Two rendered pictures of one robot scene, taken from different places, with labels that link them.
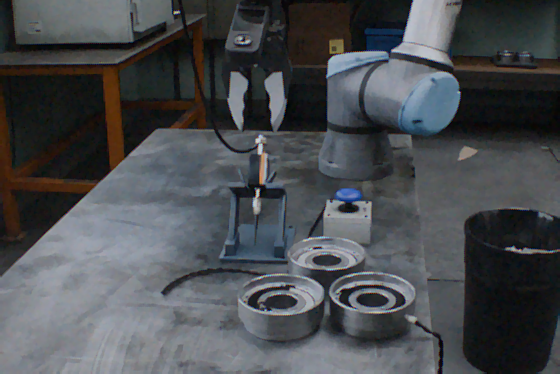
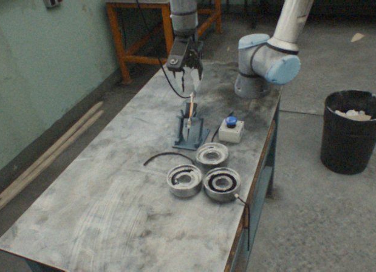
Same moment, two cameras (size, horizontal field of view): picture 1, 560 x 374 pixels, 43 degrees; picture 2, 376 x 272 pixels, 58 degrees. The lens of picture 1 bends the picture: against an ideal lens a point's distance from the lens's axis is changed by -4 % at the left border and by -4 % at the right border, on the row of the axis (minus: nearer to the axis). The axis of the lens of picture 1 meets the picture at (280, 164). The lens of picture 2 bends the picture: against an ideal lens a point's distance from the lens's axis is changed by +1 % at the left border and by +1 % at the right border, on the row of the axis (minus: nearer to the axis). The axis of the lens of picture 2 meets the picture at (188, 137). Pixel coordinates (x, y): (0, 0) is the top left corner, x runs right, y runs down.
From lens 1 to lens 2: 0.36 m
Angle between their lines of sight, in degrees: 24
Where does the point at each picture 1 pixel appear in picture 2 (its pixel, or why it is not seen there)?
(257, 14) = (183, 44)
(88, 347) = (107, 193)
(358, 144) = (251, 82)
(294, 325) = (186, 193)
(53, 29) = not seen: outside the picture
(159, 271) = (146, 151)
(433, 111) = (283, 74)
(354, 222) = (231, 133)
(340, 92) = (243, 57)
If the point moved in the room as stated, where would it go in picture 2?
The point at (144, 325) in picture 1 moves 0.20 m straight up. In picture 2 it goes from (132, 182) to (118, 130)
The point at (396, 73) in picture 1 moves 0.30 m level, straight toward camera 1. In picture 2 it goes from (266, 54) to (244, 98)
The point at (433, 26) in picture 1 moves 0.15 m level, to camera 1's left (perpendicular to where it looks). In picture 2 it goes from (288, 30) to (242, 31)
